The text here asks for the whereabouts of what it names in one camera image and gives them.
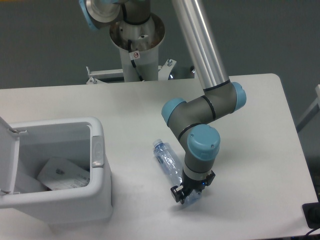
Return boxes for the black device at table edge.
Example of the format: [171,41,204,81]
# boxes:
[302,202,320,229]

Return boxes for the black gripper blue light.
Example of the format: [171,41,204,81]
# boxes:
[170,169,216,204]

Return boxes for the white paper package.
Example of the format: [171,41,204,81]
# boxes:
[36,157,90,191]

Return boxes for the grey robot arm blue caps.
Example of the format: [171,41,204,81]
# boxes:
[79,0,247,203]

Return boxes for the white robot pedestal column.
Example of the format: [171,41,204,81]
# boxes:
[109,13,165,82]

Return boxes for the clear blue plastic bottle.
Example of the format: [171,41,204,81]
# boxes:
[152,138,202,208]

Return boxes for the black cable on pedestal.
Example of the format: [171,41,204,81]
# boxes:
[127,39,145,82]

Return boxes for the white plastic trash can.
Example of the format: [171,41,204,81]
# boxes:
[0,117,113,224]

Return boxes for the white metal base frame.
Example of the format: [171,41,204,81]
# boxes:
[85,58,196,85]

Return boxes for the white frame at right edge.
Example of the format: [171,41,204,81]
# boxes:
[295,84,320,133]

